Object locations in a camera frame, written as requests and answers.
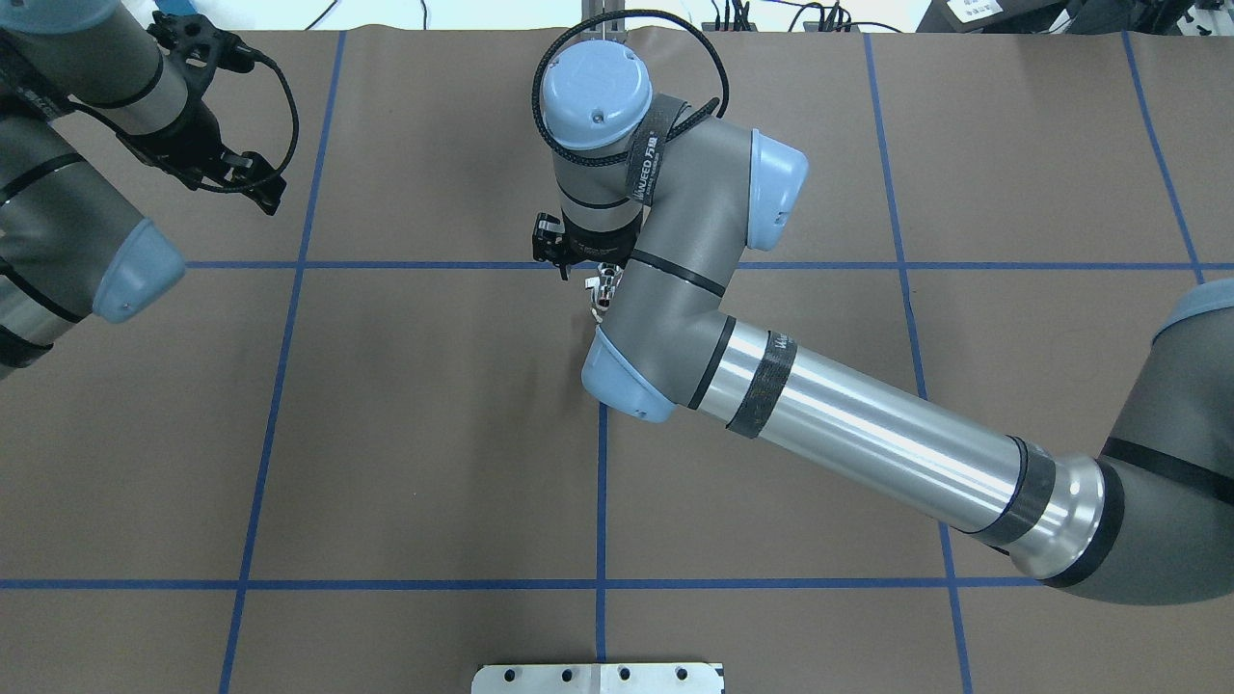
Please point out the chrome threaded pipe fitting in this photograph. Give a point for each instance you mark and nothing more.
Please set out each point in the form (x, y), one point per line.
(602, 287)

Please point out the black box with label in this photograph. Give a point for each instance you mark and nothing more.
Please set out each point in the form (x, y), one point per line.
(990, 17)

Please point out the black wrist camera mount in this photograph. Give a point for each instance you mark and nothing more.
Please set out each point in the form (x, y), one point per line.
(197, 48)
(550, 244)

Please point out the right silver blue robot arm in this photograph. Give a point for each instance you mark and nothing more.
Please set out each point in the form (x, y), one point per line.
(964, 281)

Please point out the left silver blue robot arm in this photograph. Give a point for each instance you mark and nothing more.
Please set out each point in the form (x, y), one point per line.
(73, 245)

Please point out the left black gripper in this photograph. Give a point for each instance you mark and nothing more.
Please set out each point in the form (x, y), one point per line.
(185, 138)

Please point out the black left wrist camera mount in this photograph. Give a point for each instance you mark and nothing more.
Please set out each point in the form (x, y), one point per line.
(197, 48)

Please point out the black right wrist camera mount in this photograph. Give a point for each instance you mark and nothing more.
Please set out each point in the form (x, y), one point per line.
(550, 244)

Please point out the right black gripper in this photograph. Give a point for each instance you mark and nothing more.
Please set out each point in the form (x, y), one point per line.
(599, 252)

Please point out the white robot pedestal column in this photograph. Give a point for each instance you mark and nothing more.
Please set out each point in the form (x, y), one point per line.
(628, 677)

